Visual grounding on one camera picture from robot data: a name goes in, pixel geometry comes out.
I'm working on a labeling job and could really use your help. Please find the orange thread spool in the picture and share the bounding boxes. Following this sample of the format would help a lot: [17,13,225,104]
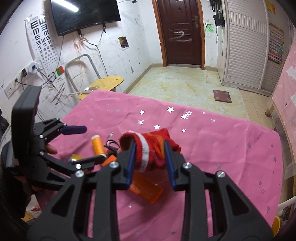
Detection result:
[91,135,106,158]

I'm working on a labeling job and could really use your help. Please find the left hand thumb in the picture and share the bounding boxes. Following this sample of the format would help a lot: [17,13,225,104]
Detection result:
[46,144,57,155]

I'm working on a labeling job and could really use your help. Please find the pink tree-pattern bed curtain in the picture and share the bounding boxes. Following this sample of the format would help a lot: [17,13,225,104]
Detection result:
[273,39,295,162]

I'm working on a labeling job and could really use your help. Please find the white power strip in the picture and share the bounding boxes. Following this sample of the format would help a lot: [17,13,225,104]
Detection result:
[81,86,98,94]

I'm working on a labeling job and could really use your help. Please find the white wall socket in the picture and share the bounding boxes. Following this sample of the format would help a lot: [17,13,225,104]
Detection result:
[4,82,16,99]

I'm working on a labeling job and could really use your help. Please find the brown bathroom scale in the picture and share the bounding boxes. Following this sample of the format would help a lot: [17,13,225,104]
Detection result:
[213,89,232,103]

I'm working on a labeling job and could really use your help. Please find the wooden bed frame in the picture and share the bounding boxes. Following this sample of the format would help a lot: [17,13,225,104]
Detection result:
[265,98,292,150]

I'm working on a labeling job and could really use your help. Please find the yellow wooden chair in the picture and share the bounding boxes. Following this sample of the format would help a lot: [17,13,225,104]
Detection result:
[64,54,124,100]

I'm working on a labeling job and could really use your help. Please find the black hanging bag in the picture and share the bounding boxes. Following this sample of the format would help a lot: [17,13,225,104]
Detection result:
[210,0,225,27]

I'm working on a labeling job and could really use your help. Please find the orange cup with blue yarn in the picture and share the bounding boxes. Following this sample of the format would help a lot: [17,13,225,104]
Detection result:
[68,154,84,164]

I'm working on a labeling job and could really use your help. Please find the red white knitted sock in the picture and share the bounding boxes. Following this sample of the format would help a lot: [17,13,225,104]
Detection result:
[119,128,182,172]

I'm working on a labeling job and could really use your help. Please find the black wall television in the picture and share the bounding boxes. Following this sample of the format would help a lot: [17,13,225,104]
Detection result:
[51,0,121,36]

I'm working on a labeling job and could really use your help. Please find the white louvered wardrobe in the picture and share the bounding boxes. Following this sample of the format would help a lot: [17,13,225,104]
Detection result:
[217,0,292,96]

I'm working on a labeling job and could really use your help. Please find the red green flag sticker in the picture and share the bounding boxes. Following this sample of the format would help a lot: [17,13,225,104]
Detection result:
[56,66,65,76]

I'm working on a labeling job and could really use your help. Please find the pink star tablecloth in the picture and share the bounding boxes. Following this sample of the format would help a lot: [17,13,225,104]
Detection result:
[51,91,282,240]

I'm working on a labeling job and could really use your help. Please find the colourful wall poster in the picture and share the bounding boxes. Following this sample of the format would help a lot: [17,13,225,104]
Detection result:
[268,23,285,65]

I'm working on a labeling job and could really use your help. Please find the dark brown door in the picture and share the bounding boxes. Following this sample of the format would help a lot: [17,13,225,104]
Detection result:
[152,1,205,69]

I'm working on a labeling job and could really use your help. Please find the eye test chart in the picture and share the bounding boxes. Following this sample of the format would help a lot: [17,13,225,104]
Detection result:
[25,14,64,79]

